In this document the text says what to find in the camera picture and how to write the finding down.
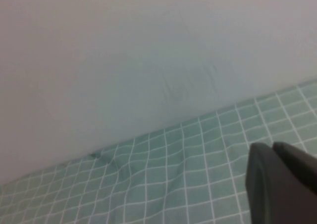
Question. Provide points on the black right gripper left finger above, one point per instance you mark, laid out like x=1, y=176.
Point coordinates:
x=272, y=196

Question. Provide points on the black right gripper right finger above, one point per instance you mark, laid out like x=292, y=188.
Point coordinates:
x=299, y=162

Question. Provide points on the green white checked tablecloth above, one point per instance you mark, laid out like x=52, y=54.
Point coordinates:
x=173, y=179

